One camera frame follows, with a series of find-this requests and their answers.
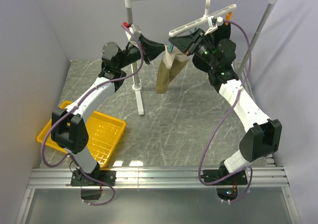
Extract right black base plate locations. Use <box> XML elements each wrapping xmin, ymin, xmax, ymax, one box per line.
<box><xmin>201</xmin><ymin>169</ymin><xmax>248</xmax><ymax>186</ymax></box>

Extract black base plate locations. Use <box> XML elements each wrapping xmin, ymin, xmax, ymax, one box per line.
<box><xmin>201</xmin><ymin>169</ymin><xmax>248</xmax><ymax>186</ymax></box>
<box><xmin>70</xmin><ymin>170</ymin><xmax>116</xmax><ymax>186</ymax></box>

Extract orange clothes clip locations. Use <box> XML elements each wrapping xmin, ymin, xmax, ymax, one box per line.
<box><xmin>225</xmin><ymin>12</ymin><xmax>232</xmax><ymax>26</ymax></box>

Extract black hanging underwear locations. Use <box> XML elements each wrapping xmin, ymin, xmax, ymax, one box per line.
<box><xmin>192</xmin><ymin>23</ymin><xmax>231</xmax><ymax>73</ymax></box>

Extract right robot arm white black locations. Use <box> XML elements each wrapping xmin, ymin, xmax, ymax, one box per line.
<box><xmin>168</xmin><ymin>29</ymin><xmax>282</xmax><ymax>185</ymax></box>

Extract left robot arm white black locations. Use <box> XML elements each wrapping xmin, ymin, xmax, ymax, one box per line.
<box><xmin>50</xmin><ymin>35</ymin><xmax>165</xmax><ymax>185</ymax></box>

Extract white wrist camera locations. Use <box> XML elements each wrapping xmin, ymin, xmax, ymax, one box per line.
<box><xmin>204</xmin><ymin>16</ymin><xmax>223</xmax><ymax>35</ymax></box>
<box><xmin>121</xmin><ymin>22</ymin><xmax>141</xmax><ymax>47</ymax></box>

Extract white clip hanger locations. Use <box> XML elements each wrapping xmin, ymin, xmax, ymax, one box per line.
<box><xmin>169</xmin><ymin>0</ymin><xmax>237</xmax><ymax>38</ymax></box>

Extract aluminium mounting rail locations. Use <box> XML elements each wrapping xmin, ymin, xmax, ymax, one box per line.
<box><xmin>16</xmin><ymin>165</ymin><xmax>301</xmax><ymax>224</ymax></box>

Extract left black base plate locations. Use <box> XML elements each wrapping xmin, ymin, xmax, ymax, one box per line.
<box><xmin>70</xmin><ymin>170</ymin><xmax>116</xmax><ymax>186</ymax></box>

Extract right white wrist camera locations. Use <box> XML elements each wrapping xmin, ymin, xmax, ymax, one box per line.
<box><xmin>204</xmin><ymin>16</ymin><xmax>223</xmax><ymax>35</ymax></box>

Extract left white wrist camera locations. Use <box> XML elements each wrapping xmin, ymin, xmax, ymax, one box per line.
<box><xmin>121</xmin><ymin>22</ymin><xmax>141</xmax><ymax>47</ymax></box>

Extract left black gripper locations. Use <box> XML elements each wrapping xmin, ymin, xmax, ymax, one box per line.
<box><xmin>118</xmin><ymin>34</ymin><xmax>168</xmax><ymax>70</ymax></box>

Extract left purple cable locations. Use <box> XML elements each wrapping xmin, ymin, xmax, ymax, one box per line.
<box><xmin>40</xmin><ymin>26</ymin><xmax>145</xmax><ymax>206</ymax></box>

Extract khaki underwear white waistband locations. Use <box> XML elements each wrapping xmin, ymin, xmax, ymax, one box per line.
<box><xmin>156</xmin><ymin>45</ymin><xmax>190</xmax><ymax>94</ymax></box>

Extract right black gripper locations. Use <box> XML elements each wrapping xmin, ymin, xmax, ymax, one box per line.
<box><xmin>169</xmin><ymin>29</ymin><xmax>219</xmax><ymax>69</ymax></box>

